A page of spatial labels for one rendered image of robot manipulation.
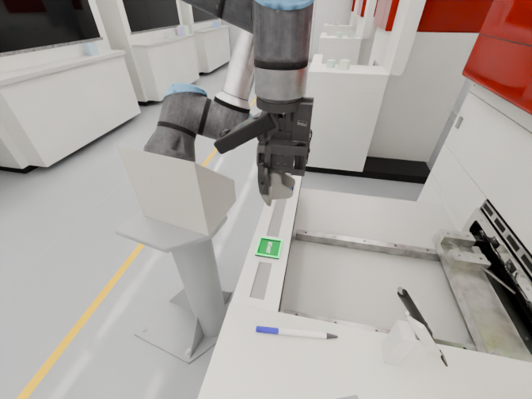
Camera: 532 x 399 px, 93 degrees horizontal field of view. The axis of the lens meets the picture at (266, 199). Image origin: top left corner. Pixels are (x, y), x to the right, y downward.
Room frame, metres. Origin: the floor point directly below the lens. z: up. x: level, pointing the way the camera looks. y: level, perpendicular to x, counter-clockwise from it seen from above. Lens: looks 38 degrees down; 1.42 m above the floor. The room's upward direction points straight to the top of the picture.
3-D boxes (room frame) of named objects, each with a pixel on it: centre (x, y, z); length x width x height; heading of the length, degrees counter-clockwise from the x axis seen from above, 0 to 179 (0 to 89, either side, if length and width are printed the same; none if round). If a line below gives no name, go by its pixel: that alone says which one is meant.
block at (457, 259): (0.41, -0.52, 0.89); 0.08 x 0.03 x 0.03; 78
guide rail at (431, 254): (0.51, -0.34, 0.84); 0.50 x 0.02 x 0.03; 78
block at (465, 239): (0.49, -0.53, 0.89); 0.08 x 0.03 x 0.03; 78
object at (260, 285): (0.52, -0.03, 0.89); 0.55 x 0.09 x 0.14; 168
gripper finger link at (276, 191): (0.38, -0.02, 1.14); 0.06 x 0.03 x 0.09; 78
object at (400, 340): (0.16, -0.22, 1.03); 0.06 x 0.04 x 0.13; 78
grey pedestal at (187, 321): (0.72, 0.39, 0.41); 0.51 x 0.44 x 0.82; 67
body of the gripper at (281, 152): (0.39, -0.03, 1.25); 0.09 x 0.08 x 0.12; 78
